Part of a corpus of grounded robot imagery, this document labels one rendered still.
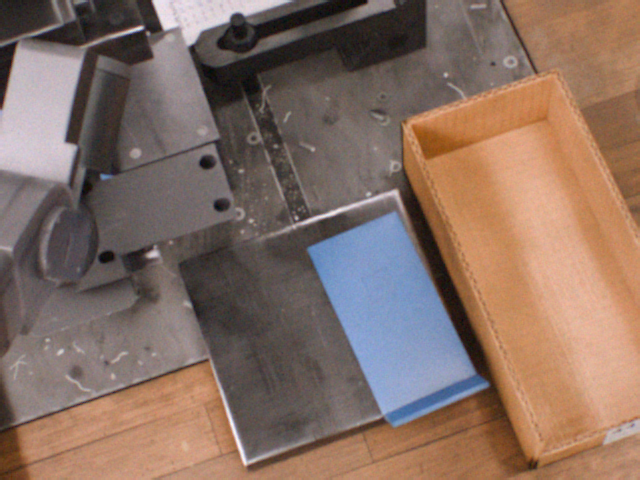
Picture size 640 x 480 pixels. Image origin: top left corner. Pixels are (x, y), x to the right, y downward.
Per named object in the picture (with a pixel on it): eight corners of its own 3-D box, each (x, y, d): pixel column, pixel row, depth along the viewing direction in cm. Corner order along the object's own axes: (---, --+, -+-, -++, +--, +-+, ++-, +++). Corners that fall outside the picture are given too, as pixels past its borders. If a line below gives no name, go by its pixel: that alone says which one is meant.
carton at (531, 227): (529, 474, 92) (539, 444, 85) (402, 170, 102) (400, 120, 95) (700, 411, 93) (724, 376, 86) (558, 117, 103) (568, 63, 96)
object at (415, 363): (394, 439, 91) (393, 427, 88) (307, 250, 97) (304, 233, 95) (488, 398, 92) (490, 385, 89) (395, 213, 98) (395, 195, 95)
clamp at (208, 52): (217, 121, 104) (198, 52, 95) (204, 85, 106) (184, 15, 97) (397, 60, 106) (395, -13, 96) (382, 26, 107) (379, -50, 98)
